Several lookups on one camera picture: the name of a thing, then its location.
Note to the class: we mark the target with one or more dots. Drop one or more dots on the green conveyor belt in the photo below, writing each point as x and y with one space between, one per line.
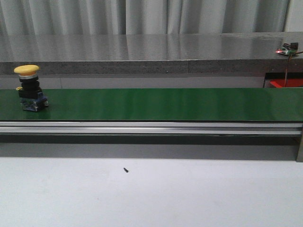
161 104

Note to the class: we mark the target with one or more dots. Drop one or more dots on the grey stone back bench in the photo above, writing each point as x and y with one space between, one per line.
150 54

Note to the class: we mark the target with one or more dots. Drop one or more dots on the red plastic bin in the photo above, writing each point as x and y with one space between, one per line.
280 83

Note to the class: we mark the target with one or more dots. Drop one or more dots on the small green circuit board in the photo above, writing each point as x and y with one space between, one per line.
288 49

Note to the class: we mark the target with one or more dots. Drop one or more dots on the grey conveyor support leg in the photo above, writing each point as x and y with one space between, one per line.
299 151

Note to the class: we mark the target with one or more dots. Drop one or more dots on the grey curtain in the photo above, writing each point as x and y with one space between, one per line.
134 17

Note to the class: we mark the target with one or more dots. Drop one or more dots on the aluminium conveyor side rail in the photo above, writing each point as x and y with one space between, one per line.
207 128

